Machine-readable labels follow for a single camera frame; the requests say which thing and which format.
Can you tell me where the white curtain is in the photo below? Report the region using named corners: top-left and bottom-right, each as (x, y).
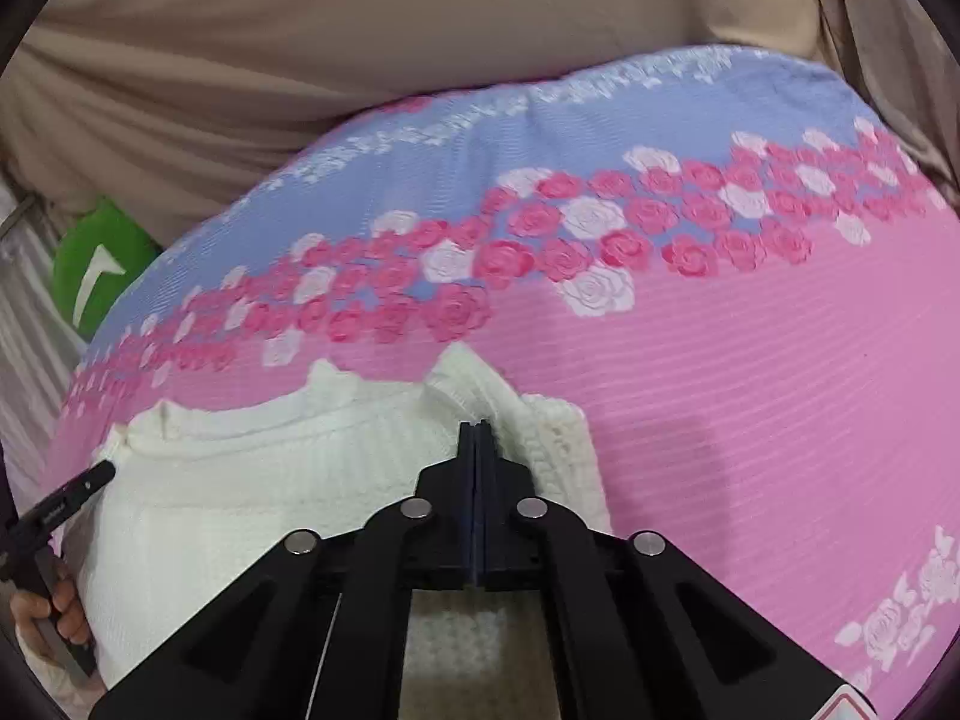
top-left (0, 180), bottom-right (91, 511)

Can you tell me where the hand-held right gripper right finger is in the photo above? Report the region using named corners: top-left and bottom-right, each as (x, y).
top-left (478, 420), bottom-right (878, 720)

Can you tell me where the pink floral bed sheet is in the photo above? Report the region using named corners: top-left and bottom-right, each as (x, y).
top-left (41, 45), bottom-right (960, 720)

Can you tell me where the white red black knit sweater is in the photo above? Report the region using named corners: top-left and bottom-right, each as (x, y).
top-left (71, 341), bottom-right (612, 720)

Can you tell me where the green cushion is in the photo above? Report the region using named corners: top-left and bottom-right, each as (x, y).
top-left (51, 195), bottom-right (162, 342)

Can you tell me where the person's left hand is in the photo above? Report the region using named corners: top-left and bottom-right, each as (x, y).
top-left (11, 574), bottom-right (95, 650)

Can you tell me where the beige hanging cloth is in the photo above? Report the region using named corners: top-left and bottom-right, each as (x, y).
top-left (0, 0), bottom-right (960, 248)

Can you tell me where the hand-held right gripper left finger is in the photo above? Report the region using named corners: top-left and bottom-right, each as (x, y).
top-left (90, 420), bottom-right (479, 720)

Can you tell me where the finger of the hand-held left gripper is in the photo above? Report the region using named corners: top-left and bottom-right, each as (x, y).
top-left (15, 460), bottom-right (117, 535)

